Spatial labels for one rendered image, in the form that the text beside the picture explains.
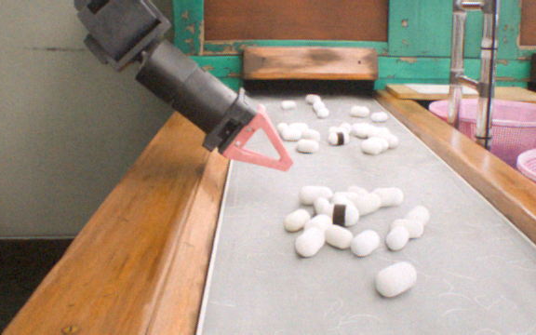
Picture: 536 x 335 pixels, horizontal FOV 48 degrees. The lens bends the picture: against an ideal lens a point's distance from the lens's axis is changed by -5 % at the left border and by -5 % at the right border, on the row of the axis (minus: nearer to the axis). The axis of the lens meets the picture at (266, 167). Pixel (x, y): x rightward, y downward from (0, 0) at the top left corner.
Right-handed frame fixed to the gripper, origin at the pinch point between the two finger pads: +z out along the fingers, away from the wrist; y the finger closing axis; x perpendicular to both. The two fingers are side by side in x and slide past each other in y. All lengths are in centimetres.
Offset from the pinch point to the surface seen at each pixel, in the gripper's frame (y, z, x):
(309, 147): 17.9, 4.9, -0.9
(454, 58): 30.8, 17.0, -26.2
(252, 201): -4.2, -0.8, 4.9
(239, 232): -13.8, -1.8, 5.6
